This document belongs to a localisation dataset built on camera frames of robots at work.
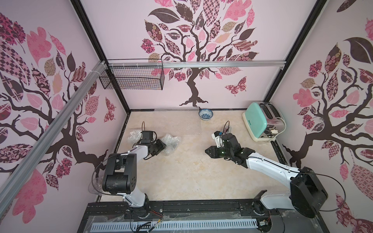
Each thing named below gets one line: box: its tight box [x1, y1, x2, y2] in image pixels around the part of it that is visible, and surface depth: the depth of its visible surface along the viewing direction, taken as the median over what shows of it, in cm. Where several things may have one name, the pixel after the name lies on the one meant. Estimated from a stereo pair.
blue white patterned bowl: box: [198, 108, 214, 121], surface depth 116 cm
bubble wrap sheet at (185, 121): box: [153, 106, 203, 136], surface depth 116 cm
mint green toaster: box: [241, 101, 285, 142], surface depth 99 cm
